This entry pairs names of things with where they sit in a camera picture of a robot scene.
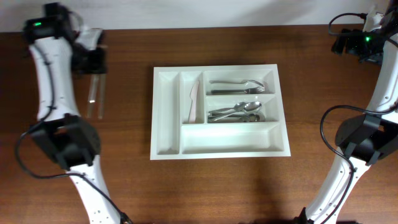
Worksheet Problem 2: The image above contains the white plastic knife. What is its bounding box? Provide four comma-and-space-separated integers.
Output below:
188, 80, 200, 123

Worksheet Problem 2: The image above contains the metal fork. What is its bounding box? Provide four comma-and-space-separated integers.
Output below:
211, 87, 266, 95
209, 80, 265, 87

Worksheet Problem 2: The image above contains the large metal spoon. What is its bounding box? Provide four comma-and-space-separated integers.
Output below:
215, 113, 265, 123
221, 101, 262, 116

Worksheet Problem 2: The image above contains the small metal spoon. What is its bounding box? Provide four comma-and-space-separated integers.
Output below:
209, 101, 247, 113
208, 114, 250, 123

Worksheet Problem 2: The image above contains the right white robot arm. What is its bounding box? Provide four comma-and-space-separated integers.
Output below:
293, 0, 397, 223

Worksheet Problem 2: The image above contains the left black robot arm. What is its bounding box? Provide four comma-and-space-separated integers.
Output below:
21, 2, 132, 223

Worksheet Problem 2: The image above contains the white plastic cutlery tray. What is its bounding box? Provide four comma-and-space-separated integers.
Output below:
150, 64, 290, 160

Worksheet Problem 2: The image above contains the right black cable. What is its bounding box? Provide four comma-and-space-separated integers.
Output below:
319, 12, 398, 224

